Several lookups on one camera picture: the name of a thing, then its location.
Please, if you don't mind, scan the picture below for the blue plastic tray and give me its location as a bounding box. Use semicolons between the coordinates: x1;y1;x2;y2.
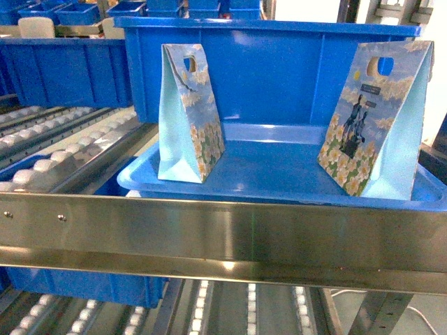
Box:
117;124;446;212

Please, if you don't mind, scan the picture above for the blue crate at left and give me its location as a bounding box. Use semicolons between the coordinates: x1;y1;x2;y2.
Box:
1;38;133;107

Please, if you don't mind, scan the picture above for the white roller conveyor track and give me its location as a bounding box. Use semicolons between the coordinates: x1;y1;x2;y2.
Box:
1;108;138;193

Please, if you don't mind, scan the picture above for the flower gift bag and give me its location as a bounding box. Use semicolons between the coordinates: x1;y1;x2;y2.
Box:
158;43;225;184
318;40;434;200

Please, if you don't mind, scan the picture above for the large blue plastic crate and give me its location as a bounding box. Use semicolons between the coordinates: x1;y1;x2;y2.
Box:
114;17;421;126

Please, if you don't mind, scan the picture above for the steel shelf front rail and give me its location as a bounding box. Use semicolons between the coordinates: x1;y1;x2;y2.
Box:
1;193;446;295

